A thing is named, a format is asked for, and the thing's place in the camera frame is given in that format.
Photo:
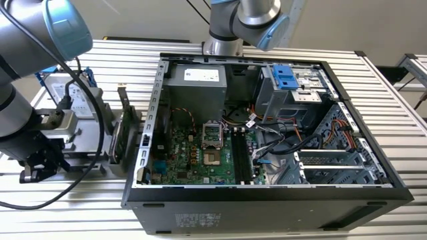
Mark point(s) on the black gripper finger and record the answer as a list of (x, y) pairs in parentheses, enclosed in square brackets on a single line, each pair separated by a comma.
[(34, 173), (54, 160)]

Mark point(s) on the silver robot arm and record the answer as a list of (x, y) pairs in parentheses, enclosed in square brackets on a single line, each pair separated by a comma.
[(14, 110)]

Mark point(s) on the RAM slot white latches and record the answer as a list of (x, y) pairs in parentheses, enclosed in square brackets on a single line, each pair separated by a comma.
[(247, 156), (241, 156)]

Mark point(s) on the grey parts rack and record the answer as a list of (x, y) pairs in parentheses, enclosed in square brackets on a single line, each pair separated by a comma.
[(118, 170)]

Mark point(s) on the hard disk blue carrier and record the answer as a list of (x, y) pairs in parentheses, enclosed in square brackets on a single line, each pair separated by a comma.
[(82, 100)]

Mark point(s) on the green graphics card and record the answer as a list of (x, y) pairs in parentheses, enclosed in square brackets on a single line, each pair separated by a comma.
[(125, 130)]

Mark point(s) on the CPU socket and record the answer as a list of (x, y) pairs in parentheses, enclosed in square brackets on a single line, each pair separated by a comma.
[(213, 158)]

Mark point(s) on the green motherboard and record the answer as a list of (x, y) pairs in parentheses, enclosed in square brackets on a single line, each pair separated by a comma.
[(214, 172)]

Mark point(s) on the grey power supply unit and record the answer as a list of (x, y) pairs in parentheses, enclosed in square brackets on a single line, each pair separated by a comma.
[(197, 100)]

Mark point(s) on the black PC case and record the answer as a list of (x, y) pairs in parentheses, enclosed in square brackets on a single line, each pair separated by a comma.
[(234, 215)]

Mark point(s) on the metal drive cage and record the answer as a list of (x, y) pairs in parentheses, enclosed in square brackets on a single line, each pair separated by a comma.
[(277, 105)]

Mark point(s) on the blue drive latch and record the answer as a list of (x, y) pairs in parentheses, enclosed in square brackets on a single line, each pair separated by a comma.
[(283, 75)]

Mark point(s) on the metal disk bay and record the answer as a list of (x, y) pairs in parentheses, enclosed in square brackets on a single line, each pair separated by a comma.
[(330, 152)]

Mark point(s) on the aluminium side table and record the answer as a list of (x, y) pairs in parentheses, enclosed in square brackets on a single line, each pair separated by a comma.
[(414, 65)]

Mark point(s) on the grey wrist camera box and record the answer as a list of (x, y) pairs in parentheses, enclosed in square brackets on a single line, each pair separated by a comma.
[(71, 130)]

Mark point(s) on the perforated aluminium rail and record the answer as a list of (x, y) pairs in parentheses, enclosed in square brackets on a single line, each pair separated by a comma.
[(298, 10)]

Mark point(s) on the black table bracket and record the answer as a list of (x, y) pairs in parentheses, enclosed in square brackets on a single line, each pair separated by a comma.
[(391, 73)]

